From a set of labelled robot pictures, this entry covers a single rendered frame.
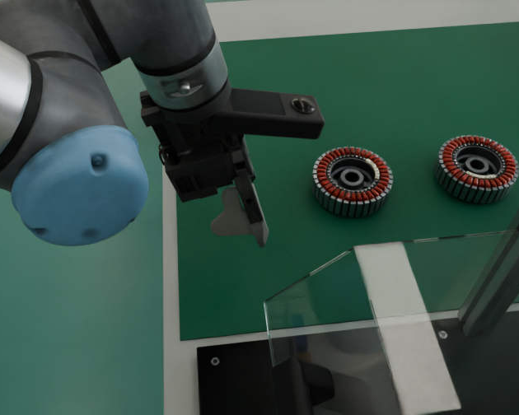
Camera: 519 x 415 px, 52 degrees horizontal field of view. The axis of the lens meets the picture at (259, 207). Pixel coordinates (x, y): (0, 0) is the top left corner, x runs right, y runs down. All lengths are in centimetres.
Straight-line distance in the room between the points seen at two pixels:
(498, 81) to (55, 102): 86
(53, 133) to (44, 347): 130
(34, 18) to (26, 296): 132
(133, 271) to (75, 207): 133
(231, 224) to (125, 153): 30
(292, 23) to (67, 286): 98
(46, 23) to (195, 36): 11
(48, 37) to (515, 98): 81
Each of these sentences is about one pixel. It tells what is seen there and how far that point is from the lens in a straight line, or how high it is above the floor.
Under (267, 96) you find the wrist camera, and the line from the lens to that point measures 54.
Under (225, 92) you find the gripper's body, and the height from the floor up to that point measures 103.
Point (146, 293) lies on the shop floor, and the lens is 158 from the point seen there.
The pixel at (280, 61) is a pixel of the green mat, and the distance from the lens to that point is 102.
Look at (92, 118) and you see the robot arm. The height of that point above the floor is 113.
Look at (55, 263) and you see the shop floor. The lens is 171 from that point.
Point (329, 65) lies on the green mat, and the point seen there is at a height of 75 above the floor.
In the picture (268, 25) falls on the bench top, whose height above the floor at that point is 75.
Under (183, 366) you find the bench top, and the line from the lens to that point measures 64.
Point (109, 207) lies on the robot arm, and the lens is 32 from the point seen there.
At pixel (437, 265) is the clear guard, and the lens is 34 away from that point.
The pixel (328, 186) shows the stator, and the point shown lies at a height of 79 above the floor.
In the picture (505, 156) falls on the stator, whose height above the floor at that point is 79.
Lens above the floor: 133
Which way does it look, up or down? 50 degrees down
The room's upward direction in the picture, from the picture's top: straight up
